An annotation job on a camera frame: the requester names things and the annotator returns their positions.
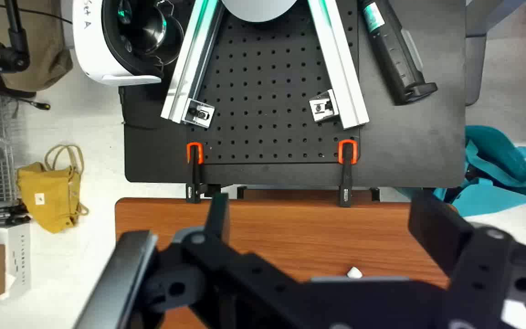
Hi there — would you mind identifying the black stand pole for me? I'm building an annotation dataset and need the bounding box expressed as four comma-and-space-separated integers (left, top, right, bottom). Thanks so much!
0, 0, 32, 76

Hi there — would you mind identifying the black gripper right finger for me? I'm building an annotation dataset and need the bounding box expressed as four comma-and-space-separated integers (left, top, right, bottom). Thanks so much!
406, 189, 526, 329

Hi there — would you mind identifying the teal cloth bag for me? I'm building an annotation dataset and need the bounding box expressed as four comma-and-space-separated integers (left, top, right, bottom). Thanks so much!
432, 125, 526, 218

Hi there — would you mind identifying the yellow cloth bag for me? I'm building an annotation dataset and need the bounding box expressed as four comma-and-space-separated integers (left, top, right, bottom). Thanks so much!
16, 143, 89, 236

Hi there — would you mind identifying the black teal marker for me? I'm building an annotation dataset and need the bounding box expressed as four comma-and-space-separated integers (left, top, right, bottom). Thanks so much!
355, 0, 439, 107

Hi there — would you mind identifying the orange black clamp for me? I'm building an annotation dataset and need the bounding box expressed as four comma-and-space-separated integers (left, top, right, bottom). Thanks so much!
184, 141, 207, 204
333, 138, 361, 209

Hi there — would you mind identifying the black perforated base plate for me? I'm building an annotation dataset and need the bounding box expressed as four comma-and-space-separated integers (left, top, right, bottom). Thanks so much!
116, 0, 467, 191

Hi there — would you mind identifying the silver rail end bracket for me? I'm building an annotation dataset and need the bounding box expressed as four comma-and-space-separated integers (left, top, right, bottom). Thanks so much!
182, 98, 216, 130
308, 90, 339, 125

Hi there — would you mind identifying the olive bag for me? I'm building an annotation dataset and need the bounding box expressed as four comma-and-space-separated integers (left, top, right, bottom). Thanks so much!
0, 0, 74, 94

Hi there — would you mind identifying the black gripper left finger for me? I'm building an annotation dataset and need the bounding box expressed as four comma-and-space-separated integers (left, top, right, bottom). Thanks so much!
72, 193, 313, 329

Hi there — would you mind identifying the white carton box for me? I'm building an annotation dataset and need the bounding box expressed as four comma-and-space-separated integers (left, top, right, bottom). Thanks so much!
5, 220, 32, 297

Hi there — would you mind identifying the aluminium rail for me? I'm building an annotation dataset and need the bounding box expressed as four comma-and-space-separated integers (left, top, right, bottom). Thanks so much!
158, 0, 224, 127
304, 0, 370, 132

